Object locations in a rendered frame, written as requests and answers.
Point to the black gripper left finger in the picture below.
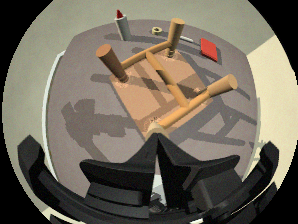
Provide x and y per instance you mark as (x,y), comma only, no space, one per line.
(136,174)

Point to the tan wooden stool leg frame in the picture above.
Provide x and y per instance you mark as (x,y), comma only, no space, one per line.
(106,54)

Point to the grey bottle with red pointed cap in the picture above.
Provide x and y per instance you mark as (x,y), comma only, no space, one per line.
(123,27)

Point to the tan wooden stool seat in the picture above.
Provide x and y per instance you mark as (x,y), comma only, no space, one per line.
(148,99)

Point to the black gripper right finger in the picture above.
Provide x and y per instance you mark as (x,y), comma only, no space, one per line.
(180,171)

